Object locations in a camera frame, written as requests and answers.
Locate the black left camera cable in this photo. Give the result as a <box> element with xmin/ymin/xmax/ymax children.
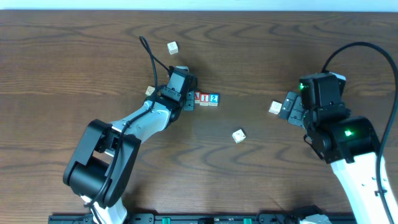
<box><xmin>83</xmin><ymin>35</ymin><xmax>171</xmax><ymax>209</ymax></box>

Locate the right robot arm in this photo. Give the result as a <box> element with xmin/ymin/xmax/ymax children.
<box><xmin>279</xmin><ymin>91</ymin><xmax>397</xmax><ymax>223</ymax></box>

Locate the red letter A wooden block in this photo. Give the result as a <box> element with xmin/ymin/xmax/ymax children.
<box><xmin>194</xmin><ymin>91</ymin><xmax>201</xmax><ymax>104</ymax></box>

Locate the green-edged animal picture wooden block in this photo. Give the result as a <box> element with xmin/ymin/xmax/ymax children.
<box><xmin>146</xmin><ymin>86</ymin><xmax>155</xmax><ymax>96</ymax></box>

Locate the black right camera cable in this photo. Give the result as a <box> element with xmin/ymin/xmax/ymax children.
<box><xmin>321</xmin><ymin>41</ymin><xmax>398</xmax><ymax>224</ymax></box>

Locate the tilted wooden block red dot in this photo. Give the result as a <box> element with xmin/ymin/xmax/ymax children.
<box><xmin>232</xmin><ymin>129</ymin><xmax>246</xmax><ymax>143</ymax></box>

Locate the plain wooden block far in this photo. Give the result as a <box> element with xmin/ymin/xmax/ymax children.
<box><xmin>167</xmin><ymin>42</ymin><xmax>179</xmax><ymax>55</ymax></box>

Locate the red letter I wooden block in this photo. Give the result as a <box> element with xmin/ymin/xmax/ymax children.
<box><xmin>200</xmin><ymin>93</ymin><xmax>210</xmax><ymax>106</ymax></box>

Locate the black camera cable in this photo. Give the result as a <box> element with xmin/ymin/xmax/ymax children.
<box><xmin>83</xmin><ymin>35</ymin><xmax>171</xmax><ymax>209</ymax></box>
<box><xmin>321</xmin><ymin>41</ymin><xmax>398</xmax><ymax>224</ymax></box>

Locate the plain engraved wooden block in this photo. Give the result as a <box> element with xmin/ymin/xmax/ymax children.
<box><xmin>269</xmin><ymin>101</ymin><xmax>282</xmax><ymax>114</ymax></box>

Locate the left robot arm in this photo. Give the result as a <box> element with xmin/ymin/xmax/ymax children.
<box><xmin>63</xmin><ymin>89</ymin><xmax>195</xmax><ymax>223</ymax></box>

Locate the blue number 2 wooden block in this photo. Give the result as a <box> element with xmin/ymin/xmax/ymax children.
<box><xmin>209</xmin><ymin>94</ymin><xmax>220</xmax><ymax>106</ymax></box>

